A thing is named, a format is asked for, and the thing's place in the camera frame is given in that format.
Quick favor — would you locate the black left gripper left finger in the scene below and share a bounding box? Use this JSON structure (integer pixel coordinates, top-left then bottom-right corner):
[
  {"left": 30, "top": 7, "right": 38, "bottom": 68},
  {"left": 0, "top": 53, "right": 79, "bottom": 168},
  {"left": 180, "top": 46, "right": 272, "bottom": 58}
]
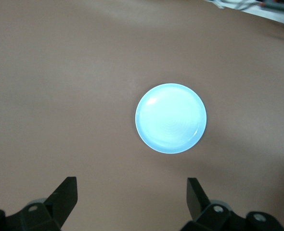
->
[{"left": 0, "top": 177, "right": 78, "bottom": 231}]

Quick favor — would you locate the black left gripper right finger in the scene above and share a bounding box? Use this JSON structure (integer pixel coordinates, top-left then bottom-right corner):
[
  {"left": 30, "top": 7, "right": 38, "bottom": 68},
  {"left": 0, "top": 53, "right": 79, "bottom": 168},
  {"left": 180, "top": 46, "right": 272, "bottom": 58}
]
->
[{"left": 182, "top": 178, "right": 284, "bottom": 231}]

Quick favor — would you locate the light blue round plate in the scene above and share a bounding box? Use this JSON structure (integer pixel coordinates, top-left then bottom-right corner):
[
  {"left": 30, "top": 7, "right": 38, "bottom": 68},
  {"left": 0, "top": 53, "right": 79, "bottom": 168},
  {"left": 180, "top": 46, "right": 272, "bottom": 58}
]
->
[{"left": 134, "top": 83, "right": 208, "bottom": 154}]

